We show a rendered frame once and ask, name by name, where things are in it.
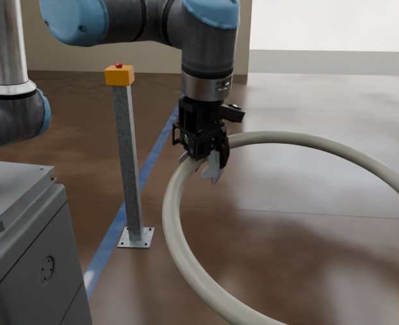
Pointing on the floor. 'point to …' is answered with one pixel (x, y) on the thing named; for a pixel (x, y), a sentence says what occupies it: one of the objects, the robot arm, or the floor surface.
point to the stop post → (128, 157)
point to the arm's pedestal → (36, 269)
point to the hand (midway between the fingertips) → (206, 171)
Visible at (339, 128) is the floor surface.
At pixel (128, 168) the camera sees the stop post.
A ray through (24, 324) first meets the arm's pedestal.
